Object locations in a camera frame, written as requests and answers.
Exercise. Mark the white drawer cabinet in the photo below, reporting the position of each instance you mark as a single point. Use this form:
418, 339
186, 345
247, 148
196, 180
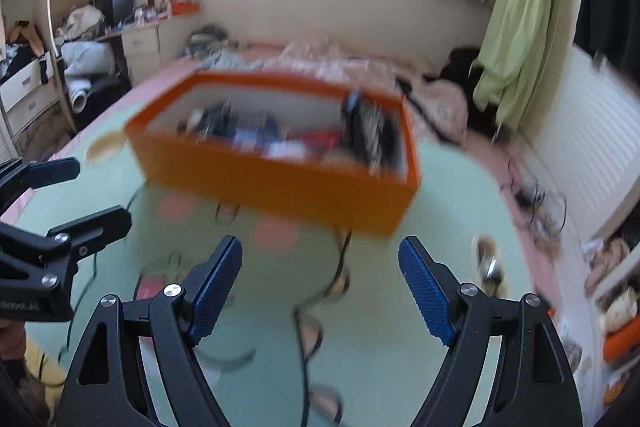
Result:
145, 55

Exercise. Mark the small orange box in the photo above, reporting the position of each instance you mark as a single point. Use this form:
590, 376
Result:
184, 7

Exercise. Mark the cream oval table tray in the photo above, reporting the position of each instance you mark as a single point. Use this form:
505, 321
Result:
489, 270

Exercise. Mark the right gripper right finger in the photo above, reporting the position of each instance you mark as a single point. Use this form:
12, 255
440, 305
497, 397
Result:
533, 383

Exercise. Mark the orange cardboard box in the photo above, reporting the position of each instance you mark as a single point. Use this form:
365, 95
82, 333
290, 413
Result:
285, 177

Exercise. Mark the left hand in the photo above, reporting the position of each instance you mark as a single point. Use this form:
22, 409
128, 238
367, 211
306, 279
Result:
12, 340

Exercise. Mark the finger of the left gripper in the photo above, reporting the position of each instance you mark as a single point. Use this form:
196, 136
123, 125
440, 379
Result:
19, 175
89, 235

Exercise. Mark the red crumpled packet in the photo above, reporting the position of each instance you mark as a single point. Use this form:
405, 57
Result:
320, 140

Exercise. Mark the grey clothes pile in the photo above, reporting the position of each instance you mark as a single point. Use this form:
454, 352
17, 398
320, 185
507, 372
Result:
212, 48

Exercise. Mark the green hanging curtain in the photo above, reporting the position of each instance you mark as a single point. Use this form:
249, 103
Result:
511, 57

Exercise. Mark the black clothes pile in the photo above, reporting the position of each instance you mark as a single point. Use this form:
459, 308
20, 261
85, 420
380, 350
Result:
462, 70

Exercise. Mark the orange bottle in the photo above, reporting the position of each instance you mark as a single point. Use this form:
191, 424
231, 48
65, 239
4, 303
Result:
619, 343

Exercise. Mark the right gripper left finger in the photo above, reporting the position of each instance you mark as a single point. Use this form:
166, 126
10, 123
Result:
106, 384

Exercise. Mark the pink floral blanket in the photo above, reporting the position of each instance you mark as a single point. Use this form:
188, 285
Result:
438, 108

